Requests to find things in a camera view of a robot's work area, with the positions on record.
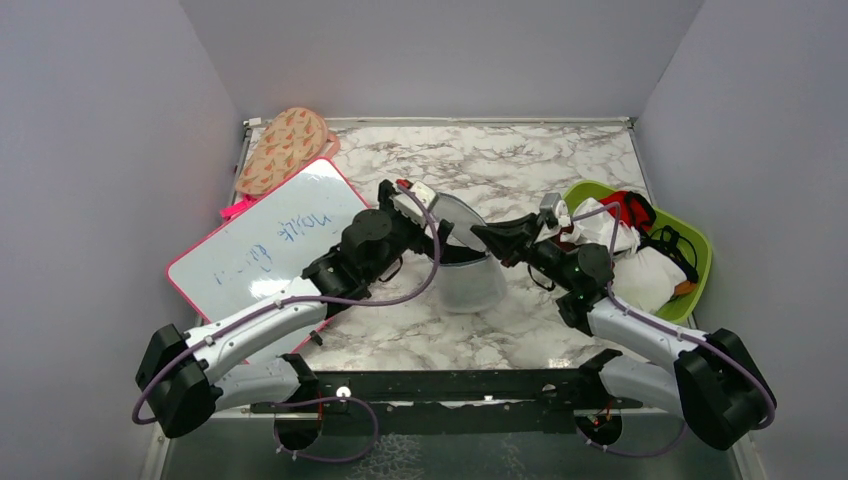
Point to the black bra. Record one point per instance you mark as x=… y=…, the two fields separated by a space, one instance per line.
x=460 y=254

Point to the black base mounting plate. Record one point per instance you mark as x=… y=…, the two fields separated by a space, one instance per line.
x=434 y=402

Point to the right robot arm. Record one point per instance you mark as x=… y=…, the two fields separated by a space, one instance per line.
x=709 y=380

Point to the white garment in basket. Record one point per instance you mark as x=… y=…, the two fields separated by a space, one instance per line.
x=645 y=278

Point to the green plastic basket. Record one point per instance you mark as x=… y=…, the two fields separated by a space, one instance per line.
x=693 y=244

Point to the white mesh laundry bag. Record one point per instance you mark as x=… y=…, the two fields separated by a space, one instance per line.
x=472 y=287

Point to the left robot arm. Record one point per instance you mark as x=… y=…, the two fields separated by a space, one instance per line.
x=184 y=377

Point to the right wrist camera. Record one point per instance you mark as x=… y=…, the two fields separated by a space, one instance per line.
x=553 y=211

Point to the red black garment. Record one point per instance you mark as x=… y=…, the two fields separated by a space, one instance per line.
x=634 y=209

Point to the pink marker clip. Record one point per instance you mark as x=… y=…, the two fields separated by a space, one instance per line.
x=234 y=210

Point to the pink framed whiteboard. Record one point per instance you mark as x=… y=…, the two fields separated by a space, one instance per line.
x=258 y=252

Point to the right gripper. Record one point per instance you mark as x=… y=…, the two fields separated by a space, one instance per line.
x=510 y=235

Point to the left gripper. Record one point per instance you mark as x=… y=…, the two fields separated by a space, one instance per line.
x=424 y=244

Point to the tulip patterned oven mitt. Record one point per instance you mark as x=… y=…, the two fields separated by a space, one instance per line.
x=294 y=138

